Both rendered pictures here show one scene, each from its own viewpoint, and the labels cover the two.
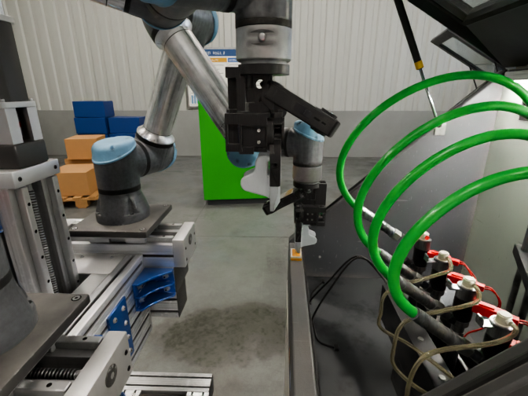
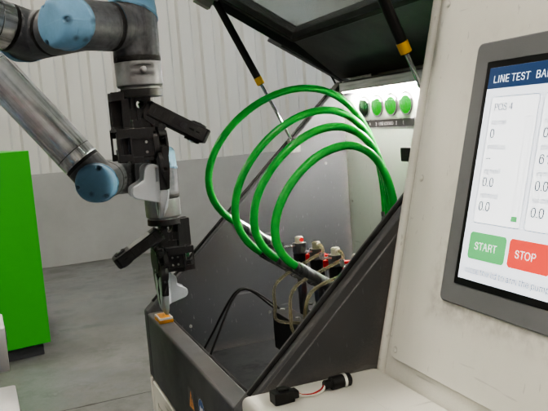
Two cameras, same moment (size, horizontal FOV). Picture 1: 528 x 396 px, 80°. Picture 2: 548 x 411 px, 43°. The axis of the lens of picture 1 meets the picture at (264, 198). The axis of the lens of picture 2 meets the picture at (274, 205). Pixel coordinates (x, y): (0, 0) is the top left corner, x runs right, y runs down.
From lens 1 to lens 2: 0.73 m
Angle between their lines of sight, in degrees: 27
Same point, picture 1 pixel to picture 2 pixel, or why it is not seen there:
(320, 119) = (195, 128)
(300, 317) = (196, 353)
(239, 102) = (125, 120)
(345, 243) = (219, 301)
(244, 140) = (134, 151)
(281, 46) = (157, 75)
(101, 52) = not seen: outside the picture
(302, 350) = (209, 367)
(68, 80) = not seen: outside the picture
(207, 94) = (44, 124)
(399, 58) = (224, 66)
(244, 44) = (128, 74)
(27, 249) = not seen: outside the picture
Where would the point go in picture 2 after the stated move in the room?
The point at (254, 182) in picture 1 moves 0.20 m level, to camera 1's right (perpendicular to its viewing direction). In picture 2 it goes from (144, 189) to (257, 177)
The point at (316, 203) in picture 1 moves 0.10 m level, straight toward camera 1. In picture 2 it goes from (179, 243) to (187, 250)
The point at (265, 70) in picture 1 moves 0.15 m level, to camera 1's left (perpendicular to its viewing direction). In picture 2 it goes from (148, 93) to (49, 98)
